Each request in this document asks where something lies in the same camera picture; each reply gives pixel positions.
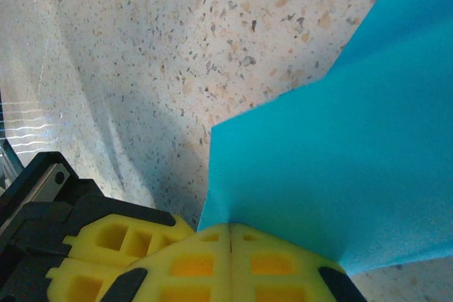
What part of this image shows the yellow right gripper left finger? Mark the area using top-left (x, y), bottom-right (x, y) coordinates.
top-left (101, 223), bottom-right (233, 302)

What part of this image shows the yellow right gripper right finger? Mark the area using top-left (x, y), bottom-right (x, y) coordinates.
top-left (229, 223), bottom-right (367, 302)

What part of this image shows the blue square paper sheet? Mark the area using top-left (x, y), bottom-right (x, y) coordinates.
top-left (196, 0), bottom-right (453, 278)

